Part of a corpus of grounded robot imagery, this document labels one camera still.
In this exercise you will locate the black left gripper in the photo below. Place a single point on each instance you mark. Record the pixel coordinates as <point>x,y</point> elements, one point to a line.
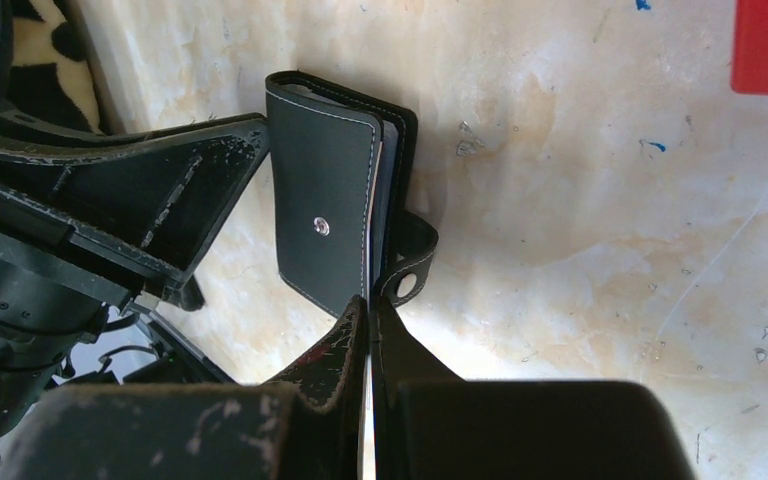
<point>88,224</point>

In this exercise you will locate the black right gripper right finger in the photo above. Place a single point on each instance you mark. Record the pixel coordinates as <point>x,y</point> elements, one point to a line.
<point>430,423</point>

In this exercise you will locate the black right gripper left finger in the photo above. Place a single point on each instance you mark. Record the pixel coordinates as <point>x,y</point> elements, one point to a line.
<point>304,423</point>

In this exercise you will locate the black floral blanket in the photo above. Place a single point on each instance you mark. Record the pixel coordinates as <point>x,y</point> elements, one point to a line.
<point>44,71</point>

